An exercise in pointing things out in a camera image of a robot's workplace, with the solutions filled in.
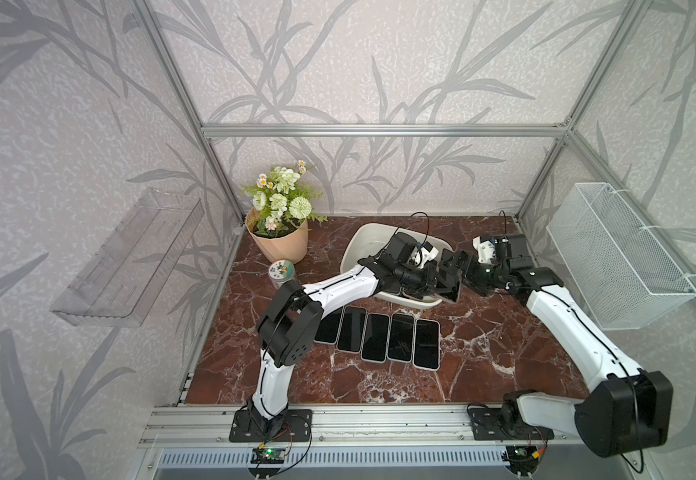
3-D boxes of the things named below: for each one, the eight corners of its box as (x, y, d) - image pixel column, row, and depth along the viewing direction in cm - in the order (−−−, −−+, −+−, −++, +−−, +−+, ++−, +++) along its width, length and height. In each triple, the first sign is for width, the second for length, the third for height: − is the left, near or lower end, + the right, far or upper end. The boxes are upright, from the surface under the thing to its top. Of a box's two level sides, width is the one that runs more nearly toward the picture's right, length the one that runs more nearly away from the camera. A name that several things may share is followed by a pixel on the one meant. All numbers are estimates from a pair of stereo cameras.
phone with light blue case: (359, 360, 86) (359, 358, 85) (367, 315, 95) (367, 312, 94) (386, 364, 85) (386, 362, 84) (390, 318, 95) (390, 315, 93)
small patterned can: (272, 290, 100) (266, 278, 94) (276, 272, 105) (271, 259, 99) (294, 290, 100) (290, 278, 94) (298, 272, 105) (293, 259, 99)
